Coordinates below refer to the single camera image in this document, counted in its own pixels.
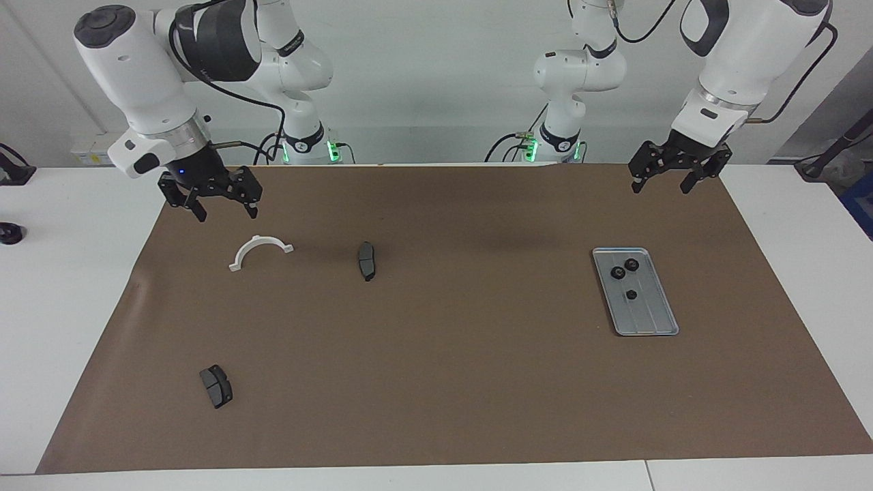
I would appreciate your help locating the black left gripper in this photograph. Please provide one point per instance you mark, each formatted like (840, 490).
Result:
(682, 153)

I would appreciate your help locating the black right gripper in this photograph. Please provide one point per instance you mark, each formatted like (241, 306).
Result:
(201, 174)

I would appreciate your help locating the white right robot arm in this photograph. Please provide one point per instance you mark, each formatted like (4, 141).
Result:
(136, 75)

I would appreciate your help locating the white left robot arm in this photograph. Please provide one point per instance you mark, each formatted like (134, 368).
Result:
(743, 54)

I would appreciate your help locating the silver metal tray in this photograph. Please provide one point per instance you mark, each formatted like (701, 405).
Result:
(644, 314)

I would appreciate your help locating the dark grey brake pad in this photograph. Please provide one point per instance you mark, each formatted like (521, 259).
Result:
(367, 260)

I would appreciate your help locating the grey slotted brake pad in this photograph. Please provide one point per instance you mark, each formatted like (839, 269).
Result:
(217, 387)

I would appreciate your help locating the black stand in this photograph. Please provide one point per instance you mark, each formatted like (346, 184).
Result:
(846, 140)

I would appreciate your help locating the blue box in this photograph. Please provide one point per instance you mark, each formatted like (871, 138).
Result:
(861, 204)

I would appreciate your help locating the black round knob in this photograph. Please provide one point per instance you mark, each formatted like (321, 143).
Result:
(10, 234)

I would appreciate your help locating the brown table mat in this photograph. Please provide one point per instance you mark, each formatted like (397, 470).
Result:
(436, 382)

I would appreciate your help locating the white semicircular bracket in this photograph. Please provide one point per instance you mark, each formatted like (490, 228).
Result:
(258, 240)

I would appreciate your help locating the white wall socket box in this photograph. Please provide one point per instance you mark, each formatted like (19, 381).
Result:
(89, 153)

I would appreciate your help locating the black clamp mount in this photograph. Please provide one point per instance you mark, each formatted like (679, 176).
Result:
(17, 174)

